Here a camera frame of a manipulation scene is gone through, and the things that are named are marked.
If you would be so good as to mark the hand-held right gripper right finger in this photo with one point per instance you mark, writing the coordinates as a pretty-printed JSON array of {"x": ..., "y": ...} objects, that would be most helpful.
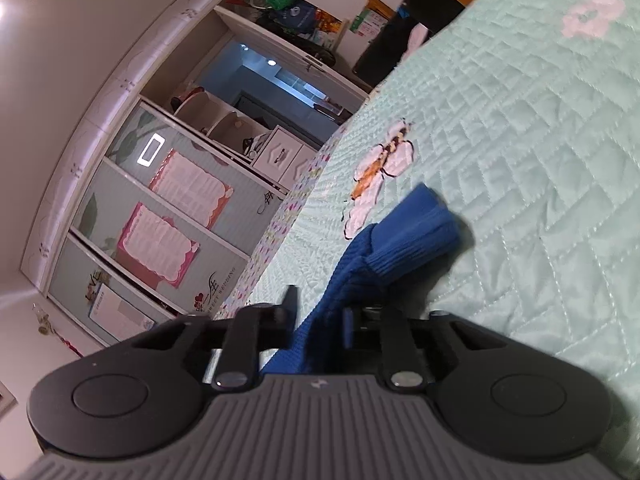
[{"x": 349, "y": 327}]

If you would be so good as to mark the black chair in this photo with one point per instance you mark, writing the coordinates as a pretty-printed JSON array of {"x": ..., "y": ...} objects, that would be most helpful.
[{"x": 400, "y": 45}]

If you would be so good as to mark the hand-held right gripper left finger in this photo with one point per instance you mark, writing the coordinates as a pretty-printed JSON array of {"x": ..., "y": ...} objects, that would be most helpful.
[{"x": 290, "y": 315}]

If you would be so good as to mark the blue-framed wall chart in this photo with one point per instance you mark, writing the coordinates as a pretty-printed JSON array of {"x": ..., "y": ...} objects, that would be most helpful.
[{"x": 120, "y": 310}]

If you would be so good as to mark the white drawer cabinet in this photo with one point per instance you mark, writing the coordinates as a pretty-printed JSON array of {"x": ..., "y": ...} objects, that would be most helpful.
[{"x": 282, "y": 155}]

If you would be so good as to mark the blue hanging bag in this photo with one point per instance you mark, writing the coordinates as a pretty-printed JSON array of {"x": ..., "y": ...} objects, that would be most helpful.
[{"x": 297, "y": 17}]

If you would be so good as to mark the quilted bee-print bedspread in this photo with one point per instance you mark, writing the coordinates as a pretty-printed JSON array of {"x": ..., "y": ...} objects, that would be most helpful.
[{"x": 525, "y": 185}]

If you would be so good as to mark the pink-bordered paper poster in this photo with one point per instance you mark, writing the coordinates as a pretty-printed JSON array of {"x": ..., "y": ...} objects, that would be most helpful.
[
  {"x": 157, "y": 245},
  {"x": 192, "y": 187}
]

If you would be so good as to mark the green and white carton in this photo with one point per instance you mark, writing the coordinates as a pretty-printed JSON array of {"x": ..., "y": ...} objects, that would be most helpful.
[{"x": 370, "y": 17}]

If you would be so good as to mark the sliding-door wardrobe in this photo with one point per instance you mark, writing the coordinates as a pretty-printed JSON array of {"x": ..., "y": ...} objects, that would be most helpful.
[{"x": 100, "y": 200}]

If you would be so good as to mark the blue knit sweater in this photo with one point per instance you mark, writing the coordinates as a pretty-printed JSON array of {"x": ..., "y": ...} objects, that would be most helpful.
[{"x": 400, "y": 230}]

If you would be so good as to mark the white corner shelf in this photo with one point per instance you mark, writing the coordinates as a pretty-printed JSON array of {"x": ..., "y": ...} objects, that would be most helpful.
[{"x": 215, "y": 120}]

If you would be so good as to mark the red hanging ornament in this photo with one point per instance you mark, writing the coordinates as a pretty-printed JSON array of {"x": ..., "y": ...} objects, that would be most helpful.
[{"x": 50, "y": 330}]

